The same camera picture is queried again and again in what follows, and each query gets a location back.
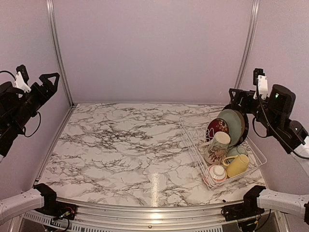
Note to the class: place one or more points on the front aluminium table rail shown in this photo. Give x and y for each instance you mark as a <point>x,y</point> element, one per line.
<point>94,217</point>

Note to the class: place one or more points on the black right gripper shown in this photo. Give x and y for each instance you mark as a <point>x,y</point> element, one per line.
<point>241,94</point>

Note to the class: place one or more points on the aluminium frame post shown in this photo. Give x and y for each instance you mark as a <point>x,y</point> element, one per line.
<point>57,49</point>
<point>248,43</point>

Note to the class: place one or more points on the white red patterned bowl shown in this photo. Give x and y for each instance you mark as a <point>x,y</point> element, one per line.
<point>217,175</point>

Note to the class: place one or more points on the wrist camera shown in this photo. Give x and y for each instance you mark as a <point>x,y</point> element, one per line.
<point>21,79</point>
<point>260,81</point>

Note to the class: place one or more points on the red floral plate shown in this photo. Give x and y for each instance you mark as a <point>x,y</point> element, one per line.
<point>216,125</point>

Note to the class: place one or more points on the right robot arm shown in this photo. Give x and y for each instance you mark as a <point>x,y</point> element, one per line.
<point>273,113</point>

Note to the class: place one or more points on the white coral pattern mug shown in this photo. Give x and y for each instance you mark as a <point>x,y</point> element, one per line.
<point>215,150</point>

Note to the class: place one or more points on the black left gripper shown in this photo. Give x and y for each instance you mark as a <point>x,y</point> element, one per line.
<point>47,87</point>

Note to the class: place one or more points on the right aluminium frame post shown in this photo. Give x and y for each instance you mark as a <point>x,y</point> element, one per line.
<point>248,43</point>

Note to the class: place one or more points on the pale green bowl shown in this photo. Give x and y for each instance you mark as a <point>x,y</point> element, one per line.
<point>238,150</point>

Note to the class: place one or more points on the pale green plate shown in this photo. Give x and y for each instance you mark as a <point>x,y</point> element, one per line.
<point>234,122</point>

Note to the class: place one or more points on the yellow ceramic mug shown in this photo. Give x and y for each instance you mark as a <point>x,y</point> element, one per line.
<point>235,164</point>

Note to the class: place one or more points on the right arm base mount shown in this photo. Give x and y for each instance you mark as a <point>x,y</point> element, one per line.
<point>248,208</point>

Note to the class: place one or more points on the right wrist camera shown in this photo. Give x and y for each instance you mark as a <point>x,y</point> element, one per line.
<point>260,81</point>

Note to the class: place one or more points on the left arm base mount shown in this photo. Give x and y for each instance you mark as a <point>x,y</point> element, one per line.
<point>58,210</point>

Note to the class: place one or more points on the left aluminium frame post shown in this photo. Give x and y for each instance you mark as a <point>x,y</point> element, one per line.
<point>57,49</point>

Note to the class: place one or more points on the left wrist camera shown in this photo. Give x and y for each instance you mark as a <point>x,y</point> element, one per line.
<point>21,79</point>

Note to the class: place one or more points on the black striped rim plate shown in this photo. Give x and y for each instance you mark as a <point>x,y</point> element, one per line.
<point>245,127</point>

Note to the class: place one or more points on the white wire dish rack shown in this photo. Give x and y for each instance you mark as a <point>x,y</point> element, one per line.
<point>194,128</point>

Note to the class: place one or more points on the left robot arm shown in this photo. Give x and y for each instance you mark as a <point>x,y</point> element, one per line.
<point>18,104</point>

